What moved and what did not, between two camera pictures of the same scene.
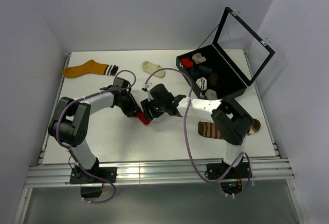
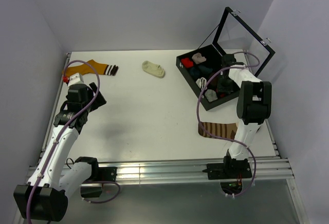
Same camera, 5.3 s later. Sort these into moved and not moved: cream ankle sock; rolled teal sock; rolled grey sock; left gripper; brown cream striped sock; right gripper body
Moved: right gripper body; left gripper
Not moved: cream ankle sock; rolled teal sock; rolled grey sock; brown cream striped sock
